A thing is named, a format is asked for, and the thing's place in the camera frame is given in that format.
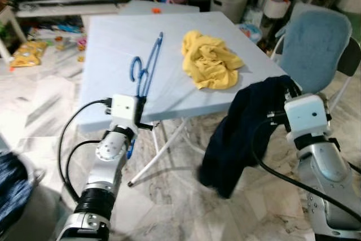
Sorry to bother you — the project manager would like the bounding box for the pale plastic folding table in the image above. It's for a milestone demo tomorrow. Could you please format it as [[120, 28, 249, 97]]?
[[76, 11, 288, 189]]

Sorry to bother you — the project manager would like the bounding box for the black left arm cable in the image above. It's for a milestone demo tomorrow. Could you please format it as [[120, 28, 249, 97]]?
[[58, 99, 113, 202]]

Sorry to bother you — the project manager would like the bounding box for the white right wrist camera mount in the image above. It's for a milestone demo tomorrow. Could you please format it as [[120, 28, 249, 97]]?
[[283, 94, 332, 140]]

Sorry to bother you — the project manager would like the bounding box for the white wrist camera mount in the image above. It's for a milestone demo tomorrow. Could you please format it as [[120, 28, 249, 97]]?
[[283, 94, 332, 140], [109, 94, 142, 133]]

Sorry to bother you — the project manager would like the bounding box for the blue plastic hanger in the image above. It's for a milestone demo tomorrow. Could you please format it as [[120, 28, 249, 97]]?
[[125, 31, 165, 160]]

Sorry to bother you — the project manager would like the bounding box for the white round bin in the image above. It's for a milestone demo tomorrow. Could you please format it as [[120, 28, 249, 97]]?
[[210, 0, 251, 25]]

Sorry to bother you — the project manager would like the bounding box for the folding chair with blue cover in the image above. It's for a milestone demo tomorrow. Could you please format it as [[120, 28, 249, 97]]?
[[272, 7, 361, 115]]

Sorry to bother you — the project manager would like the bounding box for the yellow snack bag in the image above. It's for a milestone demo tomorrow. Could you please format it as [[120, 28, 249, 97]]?
[[10, 40, 49, 68]]

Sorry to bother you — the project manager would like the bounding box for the yellow garment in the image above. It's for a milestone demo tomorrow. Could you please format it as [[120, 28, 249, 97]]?
[[180, 29, 244, 90]]

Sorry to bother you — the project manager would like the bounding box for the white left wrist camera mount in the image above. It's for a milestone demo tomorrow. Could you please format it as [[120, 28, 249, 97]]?
[[109, 94, 142, 133]]

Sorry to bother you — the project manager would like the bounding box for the small pale low table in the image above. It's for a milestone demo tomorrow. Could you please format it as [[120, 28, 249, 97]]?
[[117, 0, 201, 16]]

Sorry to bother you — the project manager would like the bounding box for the navy blue garment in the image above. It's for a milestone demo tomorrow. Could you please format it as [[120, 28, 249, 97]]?
[[196, 75, 302, 200]]

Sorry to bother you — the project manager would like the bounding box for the white television stand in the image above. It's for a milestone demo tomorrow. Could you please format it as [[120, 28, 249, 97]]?
[[0, 1, 133, 64]]

